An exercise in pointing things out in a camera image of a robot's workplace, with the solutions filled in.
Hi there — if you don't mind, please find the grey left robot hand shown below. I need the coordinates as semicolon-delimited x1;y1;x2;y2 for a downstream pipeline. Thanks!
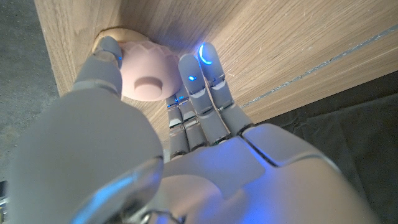
9;35;382;224

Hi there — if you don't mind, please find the light pink toy ring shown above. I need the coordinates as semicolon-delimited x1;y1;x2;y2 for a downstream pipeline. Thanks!
119;40;183;102

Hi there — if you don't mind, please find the grey tape marking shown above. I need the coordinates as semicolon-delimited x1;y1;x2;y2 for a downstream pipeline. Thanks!
241;24;398;109

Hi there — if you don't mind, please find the black backdrop curtain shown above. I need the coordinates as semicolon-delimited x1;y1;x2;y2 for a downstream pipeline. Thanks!
257;70;398;224

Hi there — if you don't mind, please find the large orange toy ring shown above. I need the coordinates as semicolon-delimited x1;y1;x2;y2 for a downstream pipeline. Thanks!
92;27;152;54

